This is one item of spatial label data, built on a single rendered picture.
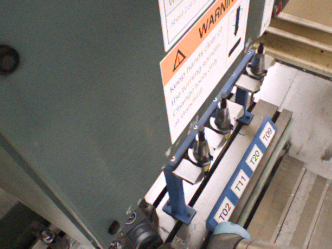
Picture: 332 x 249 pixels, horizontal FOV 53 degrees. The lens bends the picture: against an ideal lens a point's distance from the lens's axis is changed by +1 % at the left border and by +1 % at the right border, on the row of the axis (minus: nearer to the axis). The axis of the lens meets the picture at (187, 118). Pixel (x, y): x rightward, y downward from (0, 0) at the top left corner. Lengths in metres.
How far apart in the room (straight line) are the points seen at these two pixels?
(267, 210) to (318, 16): 0.75
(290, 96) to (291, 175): 0.36
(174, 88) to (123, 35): 0.09
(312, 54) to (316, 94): 0.17
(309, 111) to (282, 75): 0.20
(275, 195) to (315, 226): 0.17
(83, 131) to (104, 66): 0.04
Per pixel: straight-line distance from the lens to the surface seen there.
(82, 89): 0.18
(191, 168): 0.80
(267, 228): 1.24
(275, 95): 1.53
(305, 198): 1.36
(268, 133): 1.22
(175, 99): 0.28
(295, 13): 1.43
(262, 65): 0.98
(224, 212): 1.06
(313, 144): 1.48
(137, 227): 0.57
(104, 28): 0.18
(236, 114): 0.90
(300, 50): 1.52
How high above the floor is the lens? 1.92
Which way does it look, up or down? 53 degrees down
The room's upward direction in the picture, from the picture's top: 4 degrees counter-clockwise
